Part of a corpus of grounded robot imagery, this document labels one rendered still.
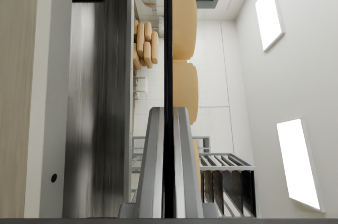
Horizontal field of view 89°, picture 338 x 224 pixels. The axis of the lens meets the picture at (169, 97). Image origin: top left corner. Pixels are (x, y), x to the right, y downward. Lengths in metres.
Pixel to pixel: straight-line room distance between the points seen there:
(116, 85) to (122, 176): 0.22
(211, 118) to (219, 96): 0.63
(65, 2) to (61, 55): 0.05
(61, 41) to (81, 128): 0.20
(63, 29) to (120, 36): 0.30
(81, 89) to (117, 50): 0.17
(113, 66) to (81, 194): 0.28
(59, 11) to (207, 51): 5.07
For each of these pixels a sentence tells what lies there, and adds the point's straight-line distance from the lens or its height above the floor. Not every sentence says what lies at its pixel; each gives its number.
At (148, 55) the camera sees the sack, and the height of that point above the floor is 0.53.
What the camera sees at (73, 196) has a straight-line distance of 0.36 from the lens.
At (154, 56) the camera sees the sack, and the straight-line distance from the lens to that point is 4.15.
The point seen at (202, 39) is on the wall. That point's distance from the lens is 5.41.
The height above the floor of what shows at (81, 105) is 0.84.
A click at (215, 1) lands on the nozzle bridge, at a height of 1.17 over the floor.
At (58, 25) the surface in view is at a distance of 0.19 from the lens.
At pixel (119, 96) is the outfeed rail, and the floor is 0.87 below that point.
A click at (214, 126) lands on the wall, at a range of 4.53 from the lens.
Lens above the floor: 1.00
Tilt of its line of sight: level
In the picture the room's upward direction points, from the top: 90 degrees clockwise
